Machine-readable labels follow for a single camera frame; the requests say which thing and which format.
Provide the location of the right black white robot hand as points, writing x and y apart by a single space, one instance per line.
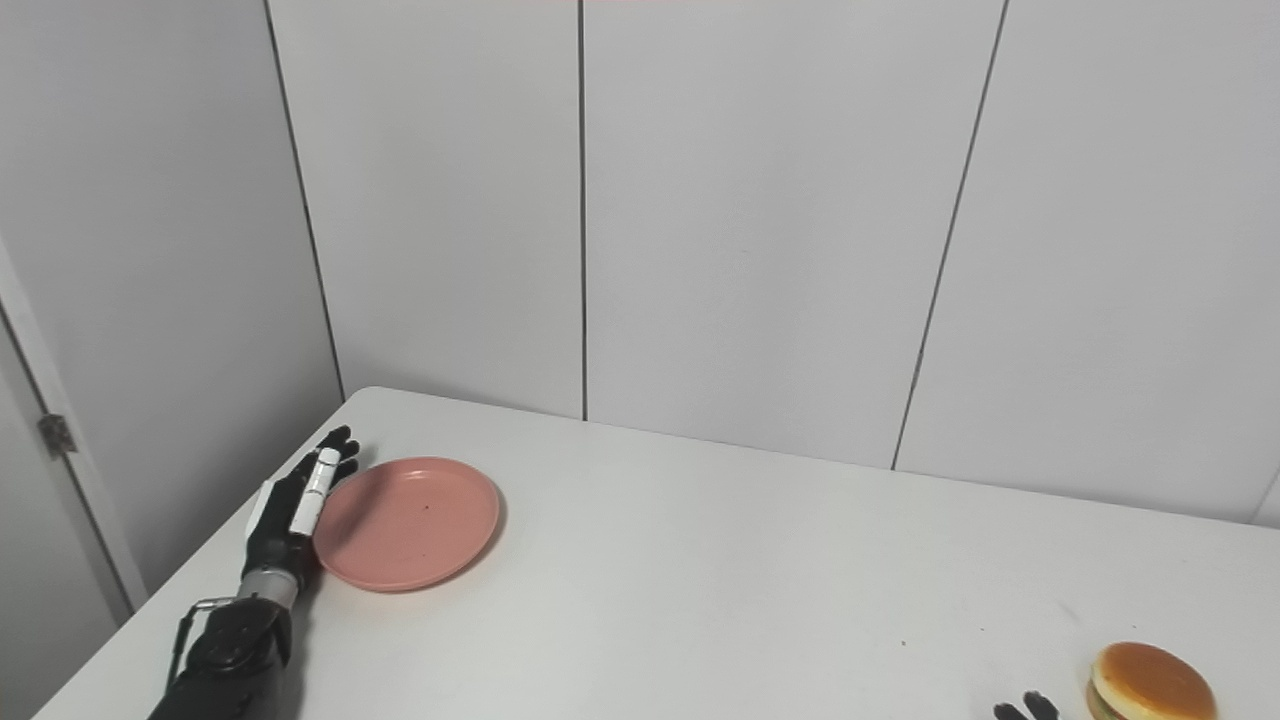
1035 708

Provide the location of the pink round plate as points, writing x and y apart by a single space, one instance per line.
410 525

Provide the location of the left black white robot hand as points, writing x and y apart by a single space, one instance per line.
275 525

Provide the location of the toy hamburger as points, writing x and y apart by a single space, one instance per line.
1150 685

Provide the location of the white door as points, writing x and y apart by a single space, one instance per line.
40 570

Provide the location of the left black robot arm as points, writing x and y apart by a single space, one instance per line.
235 650

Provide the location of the metal door hinge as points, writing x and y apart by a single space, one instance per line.
57 435

